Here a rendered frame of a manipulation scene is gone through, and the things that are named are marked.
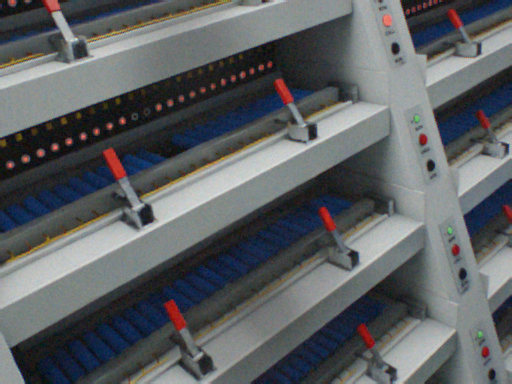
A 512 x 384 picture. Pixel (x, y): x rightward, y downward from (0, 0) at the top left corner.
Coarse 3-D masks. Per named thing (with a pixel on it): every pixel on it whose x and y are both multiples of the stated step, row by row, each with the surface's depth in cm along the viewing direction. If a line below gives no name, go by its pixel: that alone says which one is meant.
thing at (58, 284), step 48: (240, 96) 88; (384, 96) 81; (96, 144) 74; (288, 144) 74; (336, 144) 76; (0, 192) 68; (192, 192) 66; (240, 192) 67; (96, 240) 59; (144, 240) 59; (192, 240) 64; (0, 288) 54; (48, 288) 53; (96, 288) 57
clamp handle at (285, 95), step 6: (276, 84) 74; (282, 84) 75; (282, 90) 74; (282, 96) 74; (288, 96) 74; (288, 102) 74; (294, 108) 74; (294, 114) 74; (300, 114) 74; (300, 120) 74
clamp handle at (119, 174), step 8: (104, 152) 61; (112, 152) 61; (112, 160) 61; (112, 168) 60; (120, 168) 61; (120, 176) 60; (120, 184) 61; (128, 184) 61; (128, 192) 61; (136, 200) 61
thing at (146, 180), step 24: (312, 96) 83; (336, 96) 85; (264, 120) 77; (216, 144) 72; (240, 144) 75; (168, 168) 68; (192, 168) 71; (96, 192) 64; (120, 192) 65; (144, 192) 67; (48, 216) 61; (72, 216) 62; (96, 216) 64; (0, 240) 58; (24, 240) 59; (48, 240) 59
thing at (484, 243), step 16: (496, 192) 120; (480, 208) 115; (496, 208) 114; (480, 224) 109; (496, 224) 108; (480, 240) 104; (496, 240) 107; (480, 256) 103; (496, 256) 102; (480, 272) 92; (496, 272) 98; (496, 288) 95; (496, 304) 96
